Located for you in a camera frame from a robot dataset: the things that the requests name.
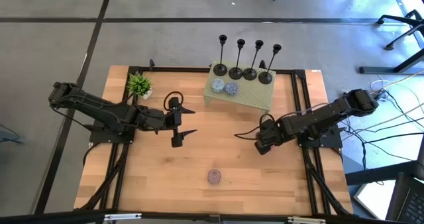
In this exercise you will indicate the black desk beam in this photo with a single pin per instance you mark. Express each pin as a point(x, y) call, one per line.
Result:
point(381, 172)

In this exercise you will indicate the light blue glass candle holder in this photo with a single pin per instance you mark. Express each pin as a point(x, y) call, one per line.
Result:
point(218, 85)

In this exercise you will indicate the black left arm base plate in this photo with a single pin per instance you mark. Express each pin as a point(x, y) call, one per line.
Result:
point(99, 138)

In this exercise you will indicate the green perforated metal shelf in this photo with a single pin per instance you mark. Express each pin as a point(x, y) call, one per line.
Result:
point(251, 93)

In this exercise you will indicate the grey blue floor object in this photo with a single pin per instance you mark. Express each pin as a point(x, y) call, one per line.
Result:
point(8, 136)

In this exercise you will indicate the black office chair base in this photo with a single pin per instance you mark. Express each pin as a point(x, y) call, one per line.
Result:
point(397, 18)

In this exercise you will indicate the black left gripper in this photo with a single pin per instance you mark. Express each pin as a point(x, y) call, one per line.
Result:
point(165, 119)

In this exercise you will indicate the black power adapter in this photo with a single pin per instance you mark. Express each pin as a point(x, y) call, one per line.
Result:
point(381, 93)

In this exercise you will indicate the small green potted plant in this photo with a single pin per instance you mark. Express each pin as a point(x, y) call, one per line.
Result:
point(139, 84)

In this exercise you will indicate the silver rig bracket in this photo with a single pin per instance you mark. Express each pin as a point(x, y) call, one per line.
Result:
point(306, 220)
point(122, 216)

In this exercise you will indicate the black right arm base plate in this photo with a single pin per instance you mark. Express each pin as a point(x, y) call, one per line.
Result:
point(333, 142)

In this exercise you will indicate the dark blue glass candle holder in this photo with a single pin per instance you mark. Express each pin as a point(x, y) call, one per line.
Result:
point(231, 88)

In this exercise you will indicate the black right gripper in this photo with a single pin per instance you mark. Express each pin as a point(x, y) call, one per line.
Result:
point(271, 133)

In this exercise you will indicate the black candlestick holder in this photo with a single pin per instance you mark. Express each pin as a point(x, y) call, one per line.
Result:
point(220, 70)
point(265, 78)
point(250, 74)
point(236, 73)

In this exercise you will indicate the white flat panel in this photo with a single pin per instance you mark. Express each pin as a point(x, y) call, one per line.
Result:
point(374, 199)

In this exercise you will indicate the black laptop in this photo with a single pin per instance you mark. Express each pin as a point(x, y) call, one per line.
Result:
point(407, 201)

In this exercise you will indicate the black desk foot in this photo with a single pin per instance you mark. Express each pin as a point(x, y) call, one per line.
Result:
point(381, 70)

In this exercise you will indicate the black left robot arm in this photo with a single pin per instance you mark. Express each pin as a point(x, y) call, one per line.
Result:
point(99, 106)

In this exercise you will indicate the purple glass candle holder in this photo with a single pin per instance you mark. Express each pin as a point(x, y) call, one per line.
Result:
point(214, 176)

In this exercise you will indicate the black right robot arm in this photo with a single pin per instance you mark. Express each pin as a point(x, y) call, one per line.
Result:
point(324, 114)

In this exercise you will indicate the black camera rig bar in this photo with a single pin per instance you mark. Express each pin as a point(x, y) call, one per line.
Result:
point(49, 217)

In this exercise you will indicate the black aluminium table frame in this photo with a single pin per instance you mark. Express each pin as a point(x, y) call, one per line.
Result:
point(299, 75)

